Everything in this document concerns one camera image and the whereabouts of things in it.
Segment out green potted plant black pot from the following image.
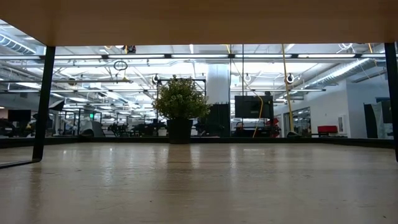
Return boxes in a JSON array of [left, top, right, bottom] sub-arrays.
[[151, 73, 212, 145]]

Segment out black television screen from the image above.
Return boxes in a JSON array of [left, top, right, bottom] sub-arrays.
[[234, 95, 275, 119]]

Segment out wooden riser shelf black legs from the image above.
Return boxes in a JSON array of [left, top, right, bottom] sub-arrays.
[[0, 0, 398, 170]]

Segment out red seat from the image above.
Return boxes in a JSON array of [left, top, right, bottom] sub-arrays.
[[317, 124, 339, 135]]

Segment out thin yellow hanging cable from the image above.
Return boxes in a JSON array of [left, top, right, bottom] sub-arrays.
[[226, 43, 265, 139]]

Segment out thick yellow cable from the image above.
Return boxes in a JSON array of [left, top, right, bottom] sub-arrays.
[[280, 43, 301, 139]]

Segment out black aluminium table frame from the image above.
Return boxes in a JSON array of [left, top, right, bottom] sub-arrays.
[[0, 136, 398, 149]]

